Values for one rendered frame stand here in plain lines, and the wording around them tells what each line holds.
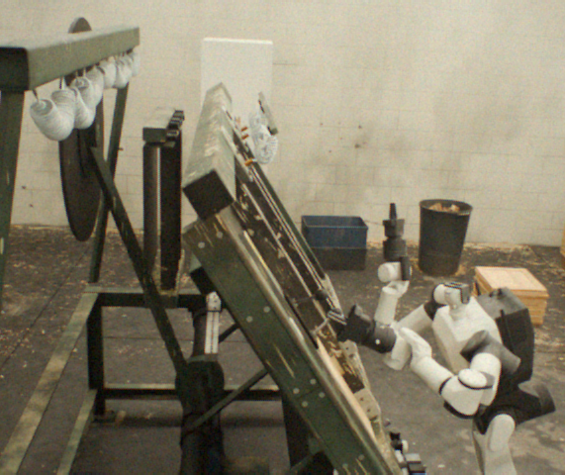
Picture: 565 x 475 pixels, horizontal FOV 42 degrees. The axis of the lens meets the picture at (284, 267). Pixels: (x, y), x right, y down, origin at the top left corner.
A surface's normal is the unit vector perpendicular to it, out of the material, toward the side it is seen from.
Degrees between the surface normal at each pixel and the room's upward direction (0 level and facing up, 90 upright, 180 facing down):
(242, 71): 90
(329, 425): 90
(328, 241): 90
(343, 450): 90
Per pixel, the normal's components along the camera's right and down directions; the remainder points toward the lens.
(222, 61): 0.03, 0.33
